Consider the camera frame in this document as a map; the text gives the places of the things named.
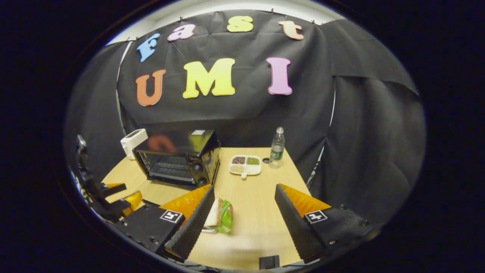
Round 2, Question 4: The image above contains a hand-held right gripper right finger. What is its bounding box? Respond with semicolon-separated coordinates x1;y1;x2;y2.
275;184;379;264

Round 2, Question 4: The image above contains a clear plastic water bottle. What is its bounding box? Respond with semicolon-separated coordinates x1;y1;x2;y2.
269;127;285;169

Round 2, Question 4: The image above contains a black backdrop cloth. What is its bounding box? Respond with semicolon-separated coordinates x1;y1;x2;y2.
63;9;427;228

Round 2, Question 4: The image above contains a sandwich with green lettuce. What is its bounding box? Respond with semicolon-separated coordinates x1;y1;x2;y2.
203;197;234;234

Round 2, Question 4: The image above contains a white divided tray of beans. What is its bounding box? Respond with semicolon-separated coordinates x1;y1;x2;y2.
228;155;262;179

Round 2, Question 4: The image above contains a black electric oven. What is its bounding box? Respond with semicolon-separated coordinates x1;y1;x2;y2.
133;130;221;189

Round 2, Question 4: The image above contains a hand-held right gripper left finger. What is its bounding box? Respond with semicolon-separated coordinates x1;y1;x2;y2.
114;185;215;263

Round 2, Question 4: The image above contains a white toaster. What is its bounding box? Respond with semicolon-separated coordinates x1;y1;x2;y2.
120;129;149;160

